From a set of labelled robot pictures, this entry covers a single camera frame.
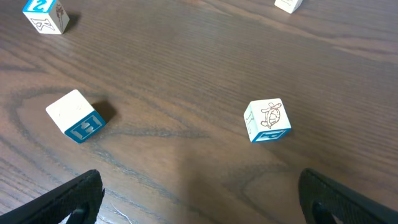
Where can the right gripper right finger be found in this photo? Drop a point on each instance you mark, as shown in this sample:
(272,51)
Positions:
(323,199)

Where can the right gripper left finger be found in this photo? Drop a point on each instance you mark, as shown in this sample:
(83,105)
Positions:
(79,200)

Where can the blue number 2 block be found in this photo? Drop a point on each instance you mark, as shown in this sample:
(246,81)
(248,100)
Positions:
(47,16)

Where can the plain white top block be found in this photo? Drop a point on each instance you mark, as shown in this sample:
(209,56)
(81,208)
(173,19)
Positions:
(75,116)

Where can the white turtle picture block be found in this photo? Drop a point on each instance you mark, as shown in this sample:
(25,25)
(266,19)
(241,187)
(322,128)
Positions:
(266,120)

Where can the white block red bottom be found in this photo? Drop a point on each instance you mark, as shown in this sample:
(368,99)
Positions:
(288,5)

